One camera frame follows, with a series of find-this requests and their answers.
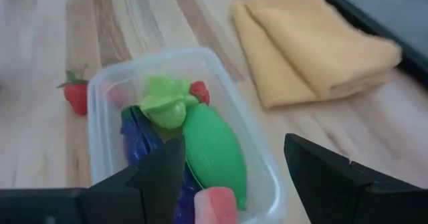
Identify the light green toy vegetable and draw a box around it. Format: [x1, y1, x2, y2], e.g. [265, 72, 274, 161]
[138, 74, 201, 130]

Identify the red toy strawberry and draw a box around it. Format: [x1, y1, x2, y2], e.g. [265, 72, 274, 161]
[189, 80, 211, 106]
[56, 70, 90, 116]

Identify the pink toy fruit piece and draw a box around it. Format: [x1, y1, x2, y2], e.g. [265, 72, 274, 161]
[193, 186, 239, 224]
[101, 81, 135, 108]

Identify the folded yellow cloth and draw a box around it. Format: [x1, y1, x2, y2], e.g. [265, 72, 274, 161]
[229, 0, 403, 110]

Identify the green toy corn husk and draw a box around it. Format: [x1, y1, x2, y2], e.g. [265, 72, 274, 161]
[181, 102, 249, 212]

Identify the purple toy eggplant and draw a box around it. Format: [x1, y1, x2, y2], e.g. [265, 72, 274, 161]
[119, 105, 168, 166]

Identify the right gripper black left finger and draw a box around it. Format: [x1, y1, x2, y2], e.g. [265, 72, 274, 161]
[0, 134, 187, 224]

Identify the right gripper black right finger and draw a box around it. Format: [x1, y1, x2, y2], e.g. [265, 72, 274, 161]
[284, 133, 428, 224]

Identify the clear plastic tupperware container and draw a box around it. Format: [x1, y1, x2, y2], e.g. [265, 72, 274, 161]
[86, 46, 289, 224]

